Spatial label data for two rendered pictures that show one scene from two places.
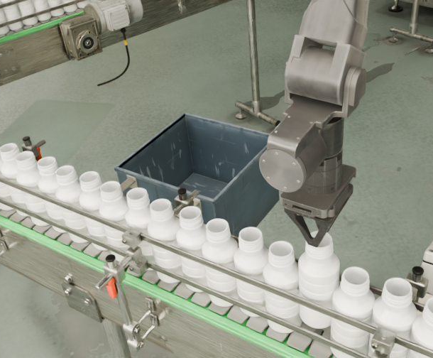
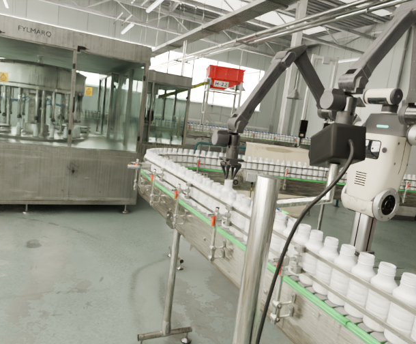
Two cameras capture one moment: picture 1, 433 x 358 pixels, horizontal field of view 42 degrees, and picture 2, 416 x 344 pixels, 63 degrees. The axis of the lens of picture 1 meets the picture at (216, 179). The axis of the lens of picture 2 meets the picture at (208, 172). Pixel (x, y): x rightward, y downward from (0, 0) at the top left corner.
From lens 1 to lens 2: 1.15 m
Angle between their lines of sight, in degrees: 36
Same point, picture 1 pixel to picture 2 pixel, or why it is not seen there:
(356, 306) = (229, 200)
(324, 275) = (225, 190)
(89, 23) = (239, 175)
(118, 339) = (174, 247)
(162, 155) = not seen: hidden behind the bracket
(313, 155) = (223, 136)
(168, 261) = (195, 195)
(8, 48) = (206, 173)
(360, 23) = (247, 112)
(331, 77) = (234, 120)
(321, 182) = (228, 153)
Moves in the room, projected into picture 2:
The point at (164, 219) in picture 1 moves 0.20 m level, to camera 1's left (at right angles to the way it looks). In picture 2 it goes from (199, 179) to (168, 173)
